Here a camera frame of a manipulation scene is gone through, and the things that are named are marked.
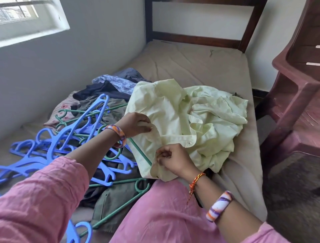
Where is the person's right hand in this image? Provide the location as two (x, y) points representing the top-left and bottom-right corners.
(155, 143), (200, 182)

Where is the green plastic hanger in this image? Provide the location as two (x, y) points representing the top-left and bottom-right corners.
(128, 137), (153, 167)

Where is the person's left forearm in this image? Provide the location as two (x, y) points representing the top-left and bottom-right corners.
(65, 128), (123, 178)

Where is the white framed window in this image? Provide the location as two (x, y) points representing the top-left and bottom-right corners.
(0, 0), (71, 48)

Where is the person's left hand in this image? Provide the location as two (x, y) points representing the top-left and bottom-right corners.
(114, 111), (155, 139)

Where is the blue floral patterned garment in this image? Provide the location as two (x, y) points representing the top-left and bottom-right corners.
(91, 74), (138, 96)

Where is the light yellow shirt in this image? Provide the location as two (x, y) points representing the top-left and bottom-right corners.
(124, 78), (249, 182)

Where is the maroon plastic chair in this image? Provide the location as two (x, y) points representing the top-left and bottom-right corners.
(255, 0), (320, 166)

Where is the person's right forearm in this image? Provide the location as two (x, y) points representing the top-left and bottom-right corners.
(187, 173), (263, 243)

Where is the dark wooden bed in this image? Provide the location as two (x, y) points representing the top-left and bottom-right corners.
(0, 0), (268, 243)

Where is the blue striped shirt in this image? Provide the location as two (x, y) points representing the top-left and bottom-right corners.
(112, 67), (151, 84)

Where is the striped orange purple bangle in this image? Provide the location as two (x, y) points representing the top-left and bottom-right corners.
(104, 125), (128, 149)

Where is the pile of blue hangers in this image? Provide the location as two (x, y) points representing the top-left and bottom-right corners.
(0, 93), (138, 243)

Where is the pink floral striped garment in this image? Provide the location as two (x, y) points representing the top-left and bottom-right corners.
(43, 96), (83, 130)

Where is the striped white purple bangle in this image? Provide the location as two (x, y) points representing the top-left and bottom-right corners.
(205, 190), (235, 223)

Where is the olive green button shirt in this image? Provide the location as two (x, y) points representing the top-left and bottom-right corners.
(80, 97), (151, 233)

